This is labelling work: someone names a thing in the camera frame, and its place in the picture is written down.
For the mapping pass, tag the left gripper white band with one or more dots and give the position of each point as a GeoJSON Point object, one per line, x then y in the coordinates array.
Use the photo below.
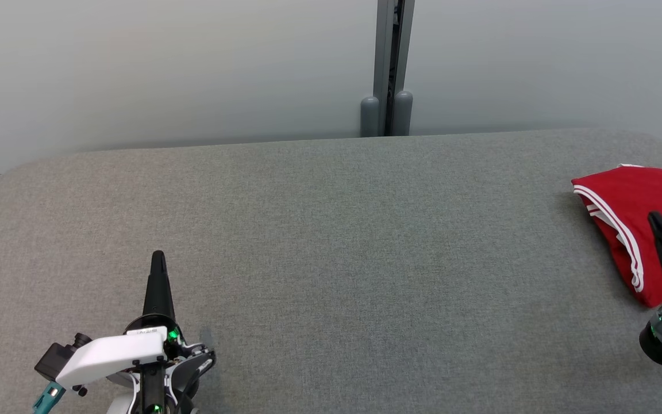
{"type": "Point", "coordinates": [112, 353]}

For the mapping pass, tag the red white basketball jersey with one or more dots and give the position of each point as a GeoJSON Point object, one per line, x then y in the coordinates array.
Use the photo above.
{"type": "Point", "coordinates": [641, 190]}

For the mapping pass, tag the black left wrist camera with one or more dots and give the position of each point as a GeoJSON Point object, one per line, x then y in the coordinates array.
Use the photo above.
{"type": "Point", "coordinates": [55, 359]}

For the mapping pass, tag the grey metal partition post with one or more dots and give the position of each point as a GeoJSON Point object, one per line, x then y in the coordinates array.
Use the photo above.
{"type": "Point", "coordinates": [383, 46]}

